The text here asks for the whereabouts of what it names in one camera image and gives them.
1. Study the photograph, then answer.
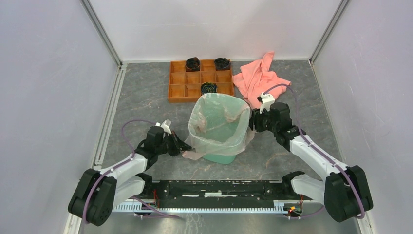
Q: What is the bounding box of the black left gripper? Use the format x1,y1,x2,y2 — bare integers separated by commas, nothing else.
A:
155,131,191,157

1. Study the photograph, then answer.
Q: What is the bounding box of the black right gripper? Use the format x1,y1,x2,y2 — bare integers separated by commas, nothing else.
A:
246,105,278,133

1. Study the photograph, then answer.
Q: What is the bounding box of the pink plastic trash bag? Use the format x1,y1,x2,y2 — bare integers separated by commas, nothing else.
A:
181,93,256,161

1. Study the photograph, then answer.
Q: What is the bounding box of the green plastic trash bin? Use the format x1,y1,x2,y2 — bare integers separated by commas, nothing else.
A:
190,94,251,165

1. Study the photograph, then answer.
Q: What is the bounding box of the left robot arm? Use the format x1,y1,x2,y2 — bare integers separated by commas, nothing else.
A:
68,126,192,226

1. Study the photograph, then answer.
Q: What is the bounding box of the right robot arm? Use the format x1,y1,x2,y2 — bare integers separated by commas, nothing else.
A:
249,102,374,222

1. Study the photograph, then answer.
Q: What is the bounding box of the pink cloth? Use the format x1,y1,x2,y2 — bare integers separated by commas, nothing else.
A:
233,51,291,109

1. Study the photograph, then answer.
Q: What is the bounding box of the wooden compartment tray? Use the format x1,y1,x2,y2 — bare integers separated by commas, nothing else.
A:
167,59,235,103

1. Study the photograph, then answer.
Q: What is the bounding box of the rolled black tie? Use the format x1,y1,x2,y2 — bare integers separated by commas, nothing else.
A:
214,58,231,71

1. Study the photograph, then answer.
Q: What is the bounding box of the rolled tie with orange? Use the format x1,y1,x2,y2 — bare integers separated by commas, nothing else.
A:
185,57,201,72

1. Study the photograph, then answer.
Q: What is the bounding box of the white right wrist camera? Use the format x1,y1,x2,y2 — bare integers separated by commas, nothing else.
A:
257,93,275,114

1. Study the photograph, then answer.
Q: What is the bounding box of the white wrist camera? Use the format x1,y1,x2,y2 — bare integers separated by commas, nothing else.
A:
155,119,172,135
257,93,275,114

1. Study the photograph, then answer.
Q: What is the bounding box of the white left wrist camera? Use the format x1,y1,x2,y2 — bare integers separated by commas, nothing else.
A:
155,119,172,135

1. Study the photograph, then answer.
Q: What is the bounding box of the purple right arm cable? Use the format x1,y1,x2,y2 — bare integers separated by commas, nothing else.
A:
263,83,366,220

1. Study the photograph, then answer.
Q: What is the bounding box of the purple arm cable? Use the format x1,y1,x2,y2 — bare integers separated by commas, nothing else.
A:
263,83,366,220
82,119,183,224

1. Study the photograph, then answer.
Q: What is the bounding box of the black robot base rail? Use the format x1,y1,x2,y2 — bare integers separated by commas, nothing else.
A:
137,180,301,209

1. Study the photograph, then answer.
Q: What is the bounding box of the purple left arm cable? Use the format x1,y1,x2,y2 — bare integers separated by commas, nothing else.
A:
82,119,183,224

